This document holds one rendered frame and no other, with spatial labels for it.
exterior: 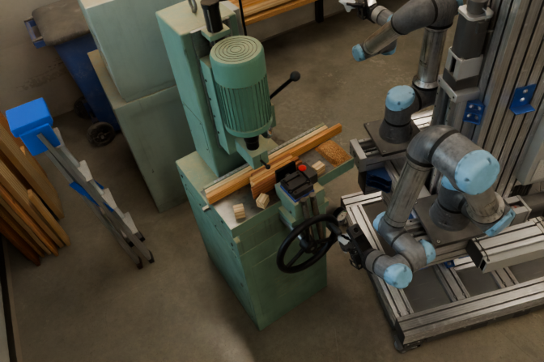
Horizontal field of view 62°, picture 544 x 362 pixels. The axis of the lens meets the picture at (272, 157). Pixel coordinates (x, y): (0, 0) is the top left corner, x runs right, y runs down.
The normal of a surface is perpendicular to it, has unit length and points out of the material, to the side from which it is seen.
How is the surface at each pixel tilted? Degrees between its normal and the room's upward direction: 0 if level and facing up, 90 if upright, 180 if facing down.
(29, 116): 0
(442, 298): 0
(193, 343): 1
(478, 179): 84
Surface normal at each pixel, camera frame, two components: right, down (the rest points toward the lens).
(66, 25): -0.04, -0.60
